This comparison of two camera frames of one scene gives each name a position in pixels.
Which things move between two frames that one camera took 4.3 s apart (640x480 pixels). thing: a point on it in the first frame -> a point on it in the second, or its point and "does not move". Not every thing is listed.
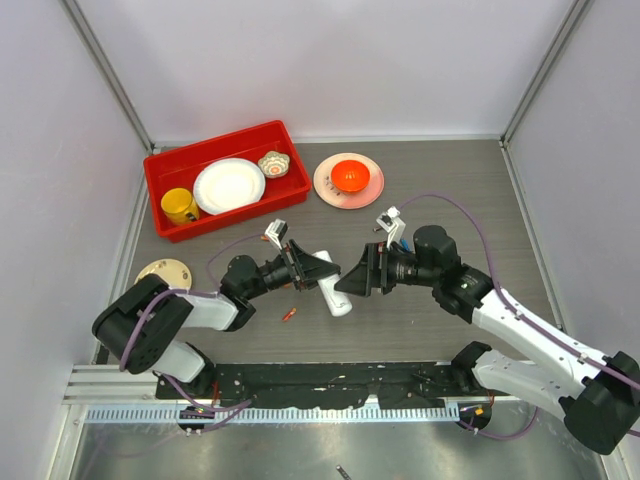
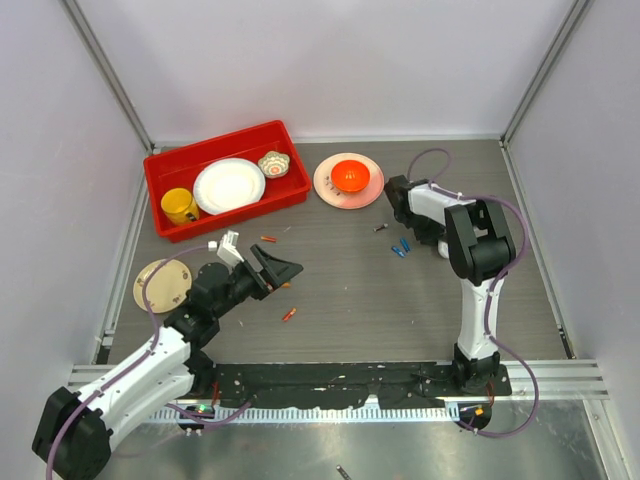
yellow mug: (179, 206) does not move
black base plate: (292, 384) does not move
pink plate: (328, 192) does not move
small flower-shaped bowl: (274, 164) does not move
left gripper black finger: (312, 268) -> (277, 271)
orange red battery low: (289, 314) does not move
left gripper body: (291, 261) -> (254, 282)
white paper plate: (227, 183) does not move
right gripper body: (390, 258) -> (426, 230)
